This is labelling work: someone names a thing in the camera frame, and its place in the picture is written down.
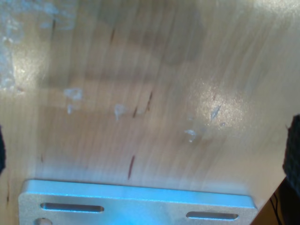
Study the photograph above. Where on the silver slotted mounting plate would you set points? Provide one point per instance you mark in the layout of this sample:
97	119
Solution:
140	206

